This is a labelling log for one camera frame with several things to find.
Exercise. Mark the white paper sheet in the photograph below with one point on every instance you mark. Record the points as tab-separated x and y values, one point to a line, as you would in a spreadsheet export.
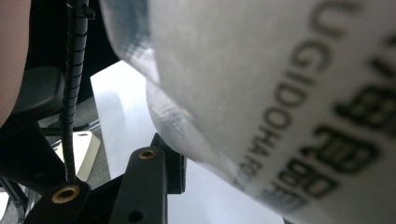
124	124

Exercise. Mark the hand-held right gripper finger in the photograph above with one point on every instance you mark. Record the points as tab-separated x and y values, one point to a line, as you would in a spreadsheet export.
174	174

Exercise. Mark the red and white pouch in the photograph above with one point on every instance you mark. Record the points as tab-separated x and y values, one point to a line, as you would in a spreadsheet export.
233	77

